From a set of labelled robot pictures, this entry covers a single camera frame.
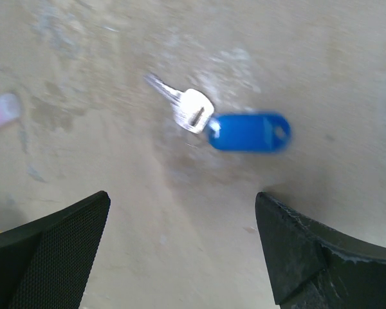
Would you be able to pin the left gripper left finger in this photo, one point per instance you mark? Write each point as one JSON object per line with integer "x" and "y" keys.
{"x": 46, "y": 263}

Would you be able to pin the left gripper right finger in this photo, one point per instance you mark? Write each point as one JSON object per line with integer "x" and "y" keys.
{"x": 311, "y": 265}

